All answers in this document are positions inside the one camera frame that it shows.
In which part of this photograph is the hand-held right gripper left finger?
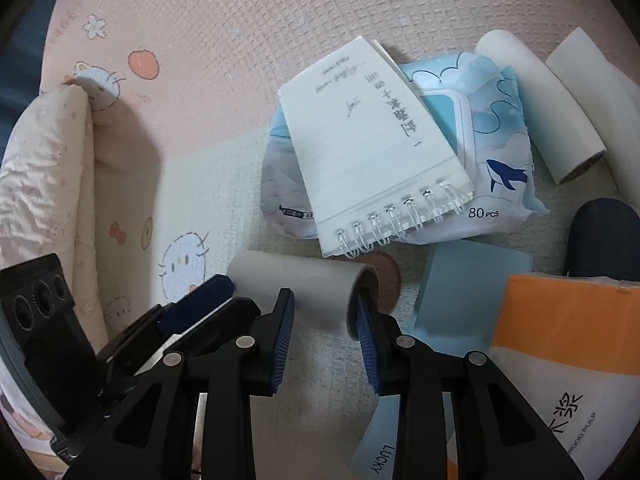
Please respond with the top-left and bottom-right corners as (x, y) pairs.
(65, 287), (297, 480)

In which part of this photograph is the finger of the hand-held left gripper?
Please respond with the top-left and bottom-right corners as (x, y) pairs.
(95, 274), (237, 376)
(132, 297), (262, 376)

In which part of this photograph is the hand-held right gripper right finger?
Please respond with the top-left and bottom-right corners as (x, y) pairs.
(355, 287), (583, 480)

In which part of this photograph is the white paper roll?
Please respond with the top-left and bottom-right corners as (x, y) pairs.
(472, 29), (608, 186)
(545, 27), (640, 196)
(226, 251), (382, 341)

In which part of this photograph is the orange white tissue pack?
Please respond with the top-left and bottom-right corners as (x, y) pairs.
(445, 272), (640, 480)

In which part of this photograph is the dark blue fabric pouch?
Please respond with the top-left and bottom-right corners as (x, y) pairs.
(564, 198), (640, 283)

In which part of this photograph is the light blue booklet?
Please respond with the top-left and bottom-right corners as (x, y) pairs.
(350, 242), (533, 478)

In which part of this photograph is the white floral cushion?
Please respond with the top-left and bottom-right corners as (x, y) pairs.
(0, 82), (110, 361)

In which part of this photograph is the white spiral notebook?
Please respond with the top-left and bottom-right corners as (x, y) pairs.
(277, 35), (476, 259)

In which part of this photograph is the pink cartoon printed mat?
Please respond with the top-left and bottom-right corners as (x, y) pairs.
(0, 0), (640, 480)

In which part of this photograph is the blue white wet wipes pack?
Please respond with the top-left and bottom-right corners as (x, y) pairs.
(260, 51), (551, 247)

